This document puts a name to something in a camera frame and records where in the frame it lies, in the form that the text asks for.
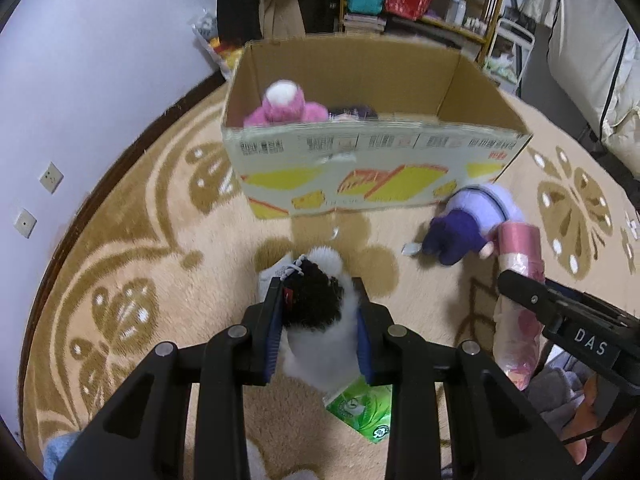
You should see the purple plush doll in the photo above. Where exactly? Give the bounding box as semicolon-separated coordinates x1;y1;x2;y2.
421;183;526;267

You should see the white wall socket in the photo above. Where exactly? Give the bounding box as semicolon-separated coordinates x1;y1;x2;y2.
40;161;64;194
13;208;37;238

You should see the pink roll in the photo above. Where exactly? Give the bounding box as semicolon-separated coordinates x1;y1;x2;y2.
492;223;547;391

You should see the beige hanging coat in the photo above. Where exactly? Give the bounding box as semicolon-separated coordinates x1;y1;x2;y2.
260;0;306;41

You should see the printed cardboard box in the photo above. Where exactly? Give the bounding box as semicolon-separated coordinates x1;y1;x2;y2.
221;34;535;220

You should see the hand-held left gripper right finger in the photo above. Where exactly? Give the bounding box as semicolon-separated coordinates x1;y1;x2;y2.
350;277;591;480

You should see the dark purple tissue packet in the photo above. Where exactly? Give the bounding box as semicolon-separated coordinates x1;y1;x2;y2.
327;104;378;123

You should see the stack of books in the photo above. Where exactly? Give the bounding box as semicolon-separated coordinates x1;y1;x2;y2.
342;12;387;36

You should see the white trolley cart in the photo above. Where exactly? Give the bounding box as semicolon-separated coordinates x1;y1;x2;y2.
482;7;536;98

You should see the clear plastic bag with toys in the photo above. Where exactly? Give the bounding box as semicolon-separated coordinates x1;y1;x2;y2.
191;10;246;81

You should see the green tissue pack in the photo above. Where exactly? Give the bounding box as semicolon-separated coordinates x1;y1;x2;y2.
324;376;396;445

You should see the blue fluffy cloth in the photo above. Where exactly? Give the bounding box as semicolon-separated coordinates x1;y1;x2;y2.
42;430;83;479

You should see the grey cloth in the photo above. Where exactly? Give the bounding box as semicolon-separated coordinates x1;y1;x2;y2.
527;350;598;431

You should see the cream curtain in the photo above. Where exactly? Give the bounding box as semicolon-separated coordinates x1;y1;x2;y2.
520;0;640;181

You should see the pink plush bear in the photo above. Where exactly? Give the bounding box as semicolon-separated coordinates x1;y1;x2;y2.
243;79;330;128

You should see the wooden shelf rack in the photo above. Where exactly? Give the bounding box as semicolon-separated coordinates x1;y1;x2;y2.
340;0;513;66

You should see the black hanging coat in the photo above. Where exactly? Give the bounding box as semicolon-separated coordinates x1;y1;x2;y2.
216;0;263;48

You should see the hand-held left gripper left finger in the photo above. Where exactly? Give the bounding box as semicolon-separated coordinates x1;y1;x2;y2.
52;277;286;480

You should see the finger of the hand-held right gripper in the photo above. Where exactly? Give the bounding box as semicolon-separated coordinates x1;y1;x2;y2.
497;270;568;333

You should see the person's right hand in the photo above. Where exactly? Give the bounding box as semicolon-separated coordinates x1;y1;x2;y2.
562;374;636;466

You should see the black and white plush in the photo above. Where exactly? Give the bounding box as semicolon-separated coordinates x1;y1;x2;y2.
257;246;366;392

